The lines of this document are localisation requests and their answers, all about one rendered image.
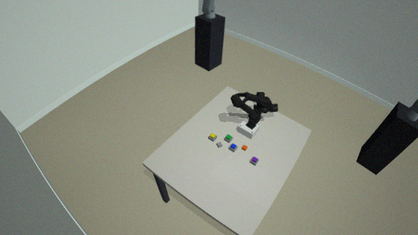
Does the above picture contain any yellow button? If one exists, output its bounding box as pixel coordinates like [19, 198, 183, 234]
[208, 133, 217, 141]

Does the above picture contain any green button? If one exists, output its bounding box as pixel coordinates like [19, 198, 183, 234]
[224, 134, 233, 143]

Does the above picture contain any blue button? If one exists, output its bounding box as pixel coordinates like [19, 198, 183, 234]
[229, 144, 237, 152]

